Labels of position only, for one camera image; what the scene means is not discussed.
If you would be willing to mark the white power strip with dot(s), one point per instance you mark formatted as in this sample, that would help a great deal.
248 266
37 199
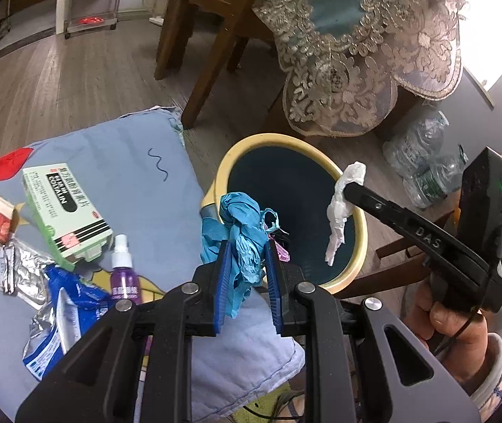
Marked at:
157 20

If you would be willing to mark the dark wooden dining chair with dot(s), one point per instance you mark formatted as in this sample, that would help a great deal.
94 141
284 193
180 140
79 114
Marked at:
215 53

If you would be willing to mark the purple spray bottle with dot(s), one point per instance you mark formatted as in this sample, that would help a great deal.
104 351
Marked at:
125 277

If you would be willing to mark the blue cartoon printed blanket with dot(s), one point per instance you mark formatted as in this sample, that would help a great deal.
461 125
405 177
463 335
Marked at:
123 163

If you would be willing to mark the white tissue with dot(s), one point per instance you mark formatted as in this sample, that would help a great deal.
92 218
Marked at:
337 211

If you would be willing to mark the blue bin with yellow rim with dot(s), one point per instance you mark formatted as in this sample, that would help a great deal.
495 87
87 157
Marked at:
295 176

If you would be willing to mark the blue snack packet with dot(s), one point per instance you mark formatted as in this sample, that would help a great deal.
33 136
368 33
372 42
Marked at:
70 304

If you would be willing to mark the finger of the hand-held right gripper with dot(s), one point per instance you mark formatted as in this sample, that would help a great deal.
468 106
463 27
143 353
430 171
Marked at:
374 205

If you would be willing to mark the person's right forearm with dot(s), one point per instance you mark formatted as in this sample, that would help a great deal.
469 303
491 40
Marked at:
493 374

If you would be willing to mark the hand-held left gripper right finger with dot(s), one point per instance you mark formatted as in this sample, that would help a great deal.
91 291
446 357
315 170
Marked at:
274 286

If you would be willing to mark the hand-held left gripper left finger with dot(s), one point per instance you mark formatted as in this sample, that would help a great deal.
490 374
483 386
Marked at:
221 286

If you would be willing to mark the person's right hand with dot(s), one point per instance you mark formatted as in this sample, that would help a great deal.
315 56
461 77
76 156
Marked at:
453 335

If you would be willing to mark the silver foil wrapper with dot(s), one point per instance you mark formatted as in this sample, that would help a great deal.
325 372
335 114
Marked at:
26 273

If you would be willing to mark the teal tablecloth with lace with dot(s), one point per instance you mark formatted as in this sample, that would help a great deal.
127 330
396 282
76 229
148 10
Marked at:
343 44

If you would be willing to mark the green medicine box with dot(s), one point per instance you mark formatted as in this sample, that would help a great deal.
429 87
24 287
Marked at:
61 202

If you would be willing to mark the clear plastic bottle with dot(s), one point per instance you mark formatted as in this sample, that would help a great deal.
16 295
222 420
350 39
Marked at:
418 141
436 180

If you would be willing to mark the white storage cart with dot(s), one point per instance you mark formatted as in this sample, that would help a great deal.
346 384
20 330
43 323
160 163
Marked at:
92 9

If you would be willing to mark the blue face mask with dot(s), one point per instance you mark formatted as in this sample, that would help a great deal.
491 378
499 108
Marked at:
242 238

